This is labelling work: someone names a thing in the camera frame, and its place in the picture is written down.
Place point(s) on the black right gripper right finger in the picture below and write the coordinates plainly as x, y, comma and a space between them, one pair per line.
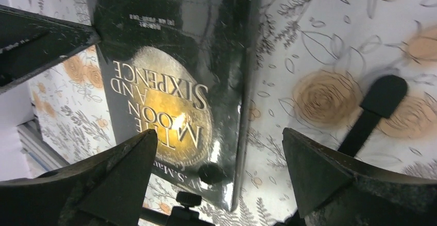
375, 196

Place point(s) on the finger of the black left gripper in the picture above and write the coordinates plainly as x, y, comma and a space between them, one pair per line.
32, 43

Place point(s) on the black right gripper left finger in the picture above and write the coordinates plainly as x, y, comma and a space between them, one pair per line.
105, 189

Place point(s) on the black notebook gold emblem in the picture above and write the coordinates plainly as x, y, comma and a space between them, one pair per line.
181, 68

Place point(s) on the black folding tripod stand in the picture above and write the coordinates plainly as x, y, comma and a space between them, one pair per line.
382, 99

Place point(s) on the floral patterned table mat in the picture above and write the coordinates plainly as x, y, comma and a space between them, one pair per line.
313, 63

